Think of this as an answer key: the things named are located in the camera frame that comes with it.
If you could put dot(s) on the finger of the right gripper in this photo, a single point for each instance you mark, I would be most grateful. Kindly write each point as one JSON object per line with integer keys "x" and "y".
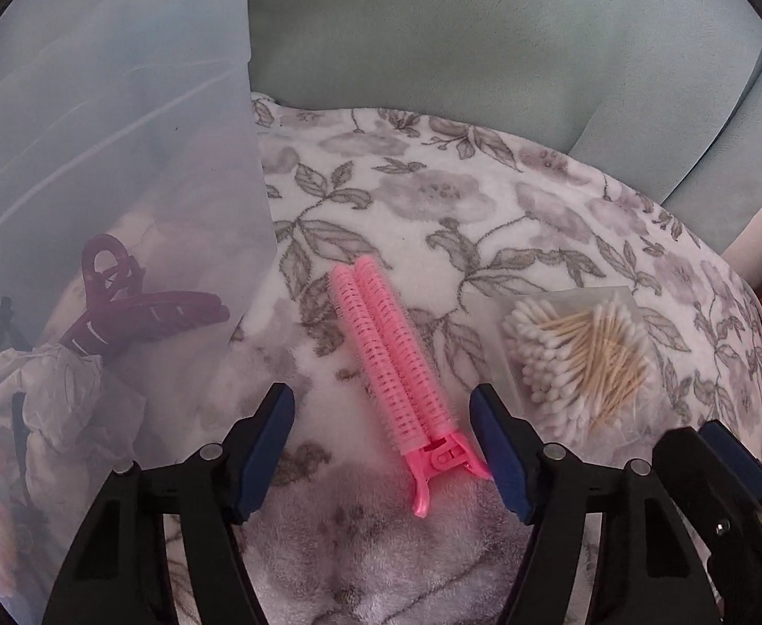
{"x": 720, "y": 509}
{"x": 734, "y": 455}

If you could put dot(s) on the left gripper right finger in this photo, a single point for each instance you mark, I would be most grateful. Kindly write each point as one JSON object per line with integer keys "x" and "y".
{"x": 611, "y": 533}

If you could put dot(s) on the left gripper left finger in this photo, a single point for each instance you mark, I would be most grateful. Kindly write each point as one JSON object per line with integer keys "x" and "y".
{"x": 116, "y": 570}

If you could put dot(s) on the light blue paper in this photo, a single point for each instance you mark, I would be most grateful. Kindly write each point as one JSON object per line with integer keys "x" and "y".
{"x": 65, "y": 421}

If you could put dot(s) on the dark red hair claw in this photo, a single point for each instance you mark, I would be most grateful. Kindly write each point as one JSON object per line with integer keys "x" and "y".
{"x": 118, "y": 312}

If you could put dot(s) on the bag of cotton swabs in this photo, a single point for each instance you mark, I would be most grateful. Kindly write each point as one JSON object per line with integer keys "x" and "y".
{"x": 582, "y": 362}

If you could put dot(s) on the pink hair roller clip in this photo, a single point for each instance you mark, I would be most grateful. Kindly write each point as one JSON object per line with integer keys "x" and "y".
{"x": 401, "y": 379}

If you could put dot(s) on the clear plastic storage bin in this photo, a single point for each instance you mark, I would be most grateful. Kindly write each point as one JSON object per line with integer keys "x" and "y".
{"x": 134, "y": 232}

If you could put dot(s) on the mint green curtain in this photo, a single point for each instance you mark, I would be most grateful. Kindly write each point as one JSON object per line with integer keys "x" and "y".
{"x": 665, "y": 95}

